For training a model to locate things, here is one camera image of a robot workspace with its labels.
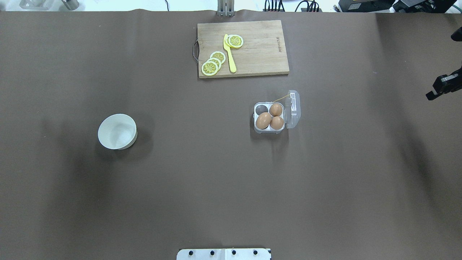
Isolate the brown egg near slot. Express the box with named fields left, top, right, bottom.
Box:
left=270, top=116, right=284, bottom=130

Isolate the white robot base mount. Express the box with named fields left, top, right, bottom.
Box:
left=176, top=248, right=272, bottom=260

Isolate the brown egg slot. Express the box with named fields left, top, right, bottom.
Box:
left=270, top=116, right=284, bottom=130
left=269, top=103, right=283, bottom=117

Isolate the brown egg from bowl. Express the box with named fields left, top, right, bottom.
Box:
left=255, top=112, right=272, bottom=130

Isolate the lemon slice back left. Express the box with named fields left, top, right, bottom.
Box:
left=210, top=51, right=226, bottom=64

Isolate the wooden cutting board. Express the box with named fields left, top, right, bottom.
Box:
left=197, top=20, right=290, bottom=79

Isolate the brown egg far slot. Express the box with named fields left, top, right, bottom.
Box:
left=269, top=103, right=283, bottom=117

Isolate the lemon slice top right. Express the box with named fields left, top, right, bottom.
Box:
left=227, top=34, right=244, bottom=49

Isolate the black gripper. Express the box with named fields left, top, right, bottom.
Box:
left=426, top=67, right=462, bottom=101

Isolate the white bowl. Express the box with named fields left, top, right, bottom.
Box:
left=97, top=113, right=138, bottom=150

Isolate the yellow plastic knife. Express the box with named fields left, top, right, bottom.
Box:
left=223, top=34, right=237, bottom=73

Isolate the lemon slice middle left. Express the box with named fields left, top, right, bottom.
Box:
left=208, top=57, right=222, bottom=70

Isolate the lemon slice under right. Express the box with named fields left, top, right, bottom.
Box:
left=224, top=35, right=232, bottom=48

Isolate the aluminium frame post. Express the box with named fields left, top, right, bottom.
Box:
left=217, top=0, right=235, bottom=17

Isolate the clear plastic egg box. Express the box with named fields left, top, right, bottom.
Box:
left=253, top=90, right=301, bottom=134

